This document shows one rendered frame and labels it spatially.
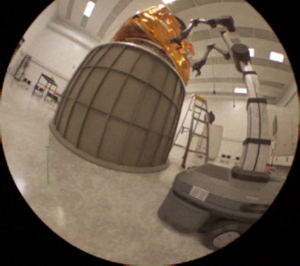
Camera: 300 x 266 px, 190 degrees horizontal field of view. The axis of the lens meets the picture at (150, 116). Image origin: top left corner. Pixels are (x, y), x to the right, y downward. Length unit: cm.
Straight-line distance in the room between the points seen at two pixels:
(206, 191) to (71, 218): 42
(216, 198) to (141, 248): 27
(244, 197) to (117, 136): 79
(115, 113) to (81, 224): 71
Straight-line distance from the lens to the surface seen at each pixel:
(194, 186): 31
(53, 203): 43
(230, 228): 38
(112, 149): 76
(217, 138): 406
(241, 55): 79
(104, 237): 37
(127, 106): 74
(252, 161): 50
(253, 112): 55
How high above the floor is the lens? 35
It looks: 11 degrees up
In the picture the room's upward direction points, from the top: 19 degrees clockwise
